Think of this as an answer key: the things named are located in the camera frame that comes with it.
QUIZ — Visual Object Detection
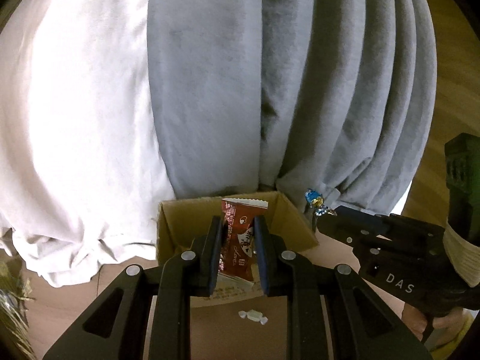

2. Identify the blue gold candy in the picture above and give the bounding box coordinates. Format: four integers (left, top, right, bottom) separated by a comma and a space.
304, 189, 337, 217

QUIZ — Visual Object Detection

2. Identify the white candy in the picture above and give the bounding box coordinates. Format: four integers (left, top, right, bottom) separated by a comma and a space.
238, 310, 269, 325

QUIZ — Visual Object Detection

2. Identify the yellow plaid blanket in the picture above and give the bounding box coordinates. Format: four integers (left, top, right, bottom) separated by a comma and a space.
1, 261, 37, 360

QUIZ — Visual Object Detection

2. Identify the white curtain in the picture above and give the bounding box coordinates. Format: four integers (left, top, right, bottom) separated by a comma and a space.
1, 0, 174, 288

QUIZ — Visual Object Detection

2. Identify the person's right hand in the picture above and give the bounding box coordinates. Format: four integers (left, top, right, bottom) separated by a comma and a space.
401, 303, 473, 349

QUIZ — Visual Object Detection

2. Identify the red snack packet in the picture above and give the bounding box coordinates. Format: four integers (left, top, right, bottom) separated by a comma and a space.
219, 197, 269, 289

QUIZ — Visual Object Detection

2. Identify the brown cardboard box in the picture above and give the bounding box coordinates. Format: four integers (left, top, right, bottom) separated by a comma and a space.
157, 192, 318, 308

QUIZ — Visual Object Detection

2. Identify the grey curtain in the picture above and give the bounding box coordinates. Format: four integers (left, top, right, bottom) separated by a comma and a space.
147, 0, 437, 214

